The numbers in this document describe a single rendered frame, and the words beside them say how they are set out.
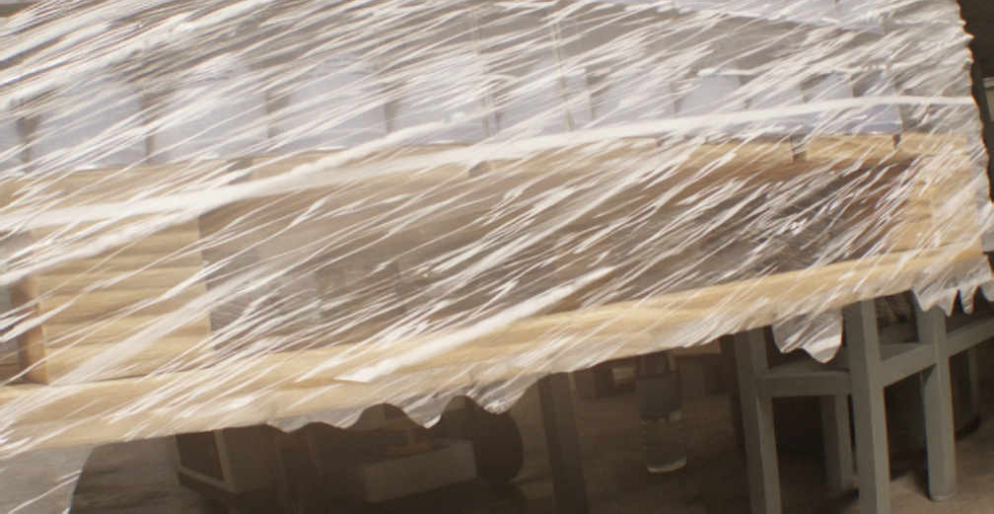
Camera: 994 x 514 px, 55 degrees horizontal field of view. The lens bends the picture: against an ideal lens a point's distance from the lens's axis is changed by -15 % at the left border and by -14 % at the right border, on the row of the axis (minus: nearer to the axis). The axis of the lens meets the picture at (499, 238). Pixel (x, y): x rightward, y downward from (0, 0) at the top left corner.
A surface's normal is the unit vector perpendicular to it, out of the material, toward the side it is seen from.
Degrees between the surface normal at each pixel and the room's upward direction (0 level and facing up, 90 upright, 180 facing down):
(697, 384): 90
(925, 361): 90
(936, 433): 90
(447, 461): 90
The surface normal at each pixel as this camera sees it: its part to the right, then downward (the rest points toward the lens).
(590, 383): -0.81, 0.12
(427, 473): 0.55, -0.11
